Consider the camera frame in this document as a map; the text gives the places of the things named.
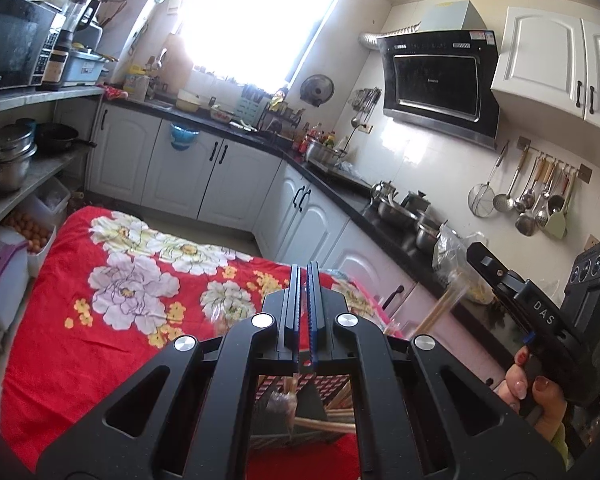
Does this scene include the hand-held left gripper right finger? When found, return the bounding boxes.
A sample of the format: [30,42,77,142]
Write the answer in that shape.
[307,261,573,480]

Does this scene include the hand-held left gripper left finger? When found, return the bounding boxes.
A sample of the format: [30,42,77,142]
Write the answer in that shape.
[36,264,302,480]

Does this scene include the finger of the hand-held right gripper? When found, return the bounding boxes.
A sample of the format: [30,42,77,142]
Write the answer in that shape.
[466,241,528,297]

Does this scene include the bamboo chopstick pair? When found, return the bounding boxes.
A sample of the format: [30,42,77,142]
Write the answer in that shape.
[292,412,356,436]
[325,385,353,413]
[412,280,473,336]

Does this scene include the black slotted utensil holder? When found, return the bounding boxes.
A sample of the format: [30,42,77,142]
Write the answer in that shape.
[250,372,356,453]

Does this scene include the row of hanging kitchen utensils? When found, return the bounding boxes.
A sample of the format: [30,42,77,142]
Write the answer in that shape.
[492,150,576,240]

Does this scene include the person's right hand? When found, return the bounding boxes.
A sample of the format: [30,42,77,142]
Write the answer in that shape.
[495,347,568,441]

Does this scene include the clear plastic bag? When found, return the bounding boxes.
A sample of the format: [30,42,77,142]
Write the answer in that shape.
[432,225,496,306]

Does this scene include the black kitchen countertop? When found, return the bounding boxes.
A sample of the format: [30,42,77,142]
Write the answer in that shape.
[100,95,531,361]

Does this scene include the steel bowl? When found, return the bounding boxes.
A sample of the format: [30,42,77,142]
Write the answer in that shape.
[377,197,421,226]

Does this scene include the steel kettle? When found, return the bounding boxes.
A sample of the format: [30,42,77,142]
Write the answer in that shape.
[370,180,398,203]

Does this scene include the steel cooking pot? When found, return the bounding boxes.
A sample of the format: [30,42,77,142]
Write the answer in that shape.
[305,139,346,166]

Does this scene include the white lower kitchen cabinets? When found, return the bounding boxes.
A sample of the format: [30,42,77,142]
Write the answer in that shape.
[87,102,506,396]

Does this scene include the cluster of condiment bottles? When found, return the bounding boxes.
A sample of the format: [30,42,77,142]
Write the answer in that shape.
[292,120,338,151]

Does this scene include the black range hood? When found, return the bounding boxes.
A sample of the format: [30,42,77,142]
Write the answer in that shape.
[360,0,501,151]

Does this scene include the small hanging utensil rack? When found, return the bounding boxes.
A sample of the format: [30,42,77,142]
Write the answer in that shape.
[350,87,383,128]

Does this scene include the blue hanging bin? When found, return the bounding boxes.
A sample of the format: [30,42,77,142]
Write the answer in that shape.
[169,121,201,152]

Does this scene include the white upper cabinet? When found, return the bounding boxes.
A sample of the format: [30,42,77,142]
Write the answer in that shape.
[490,6,600,126]

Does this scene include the light blue knife holder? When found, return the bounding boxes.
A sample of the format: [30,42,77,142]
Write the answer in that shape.
[237,85,271,128]

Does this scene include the red floral blanket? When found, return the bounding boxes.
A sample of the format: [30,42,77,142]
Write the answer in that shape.
[0,205,396,480]

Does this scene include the yellow bowl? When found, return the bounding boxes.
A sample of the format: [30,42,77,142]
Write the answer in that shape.
[176,89,202,112]

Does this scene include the wooden cutting board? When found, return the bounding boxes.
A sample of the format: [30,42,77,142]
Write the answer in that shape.
[162,35,193,93]

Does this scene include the box of brown eggs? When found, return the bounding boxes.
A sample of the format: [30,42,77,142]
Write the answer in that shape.
[0,210,58,278]

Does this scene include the black frying pan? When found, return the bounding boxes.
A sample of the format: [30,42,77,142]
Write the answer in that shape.
[35,124,98,156]

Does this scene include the kitchen window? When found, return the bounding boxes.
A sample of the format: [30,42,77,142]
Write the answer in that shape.
[177,0,351,88]

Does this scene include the grey storage container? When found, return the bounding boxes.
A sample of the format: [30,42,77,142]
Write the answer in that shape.
[60,50,112,88]

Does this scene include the metal shelf rack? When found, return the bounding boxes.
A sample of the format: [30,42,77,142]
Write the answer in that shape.
[0,85,106,241]

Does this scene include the blender jug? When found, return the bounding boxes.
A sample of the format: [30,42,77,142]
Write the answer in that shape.
[41,0,102,92]

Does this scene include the black microwave oven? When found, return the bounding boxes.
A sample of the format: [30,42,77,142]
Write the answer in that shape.
[0,0,61,95]

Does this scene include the wire mesh strainer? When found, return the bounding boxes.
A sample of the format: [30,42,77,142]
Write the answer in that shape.
[467,141,510,218]

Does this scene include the wall utensil rail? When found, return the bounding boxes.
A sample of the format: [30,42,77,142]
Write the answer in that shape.
[517,136,593,183]

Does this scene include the round wall fan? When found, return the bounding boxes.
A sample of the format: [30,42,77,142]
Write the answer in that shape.
[300,74,335,108]

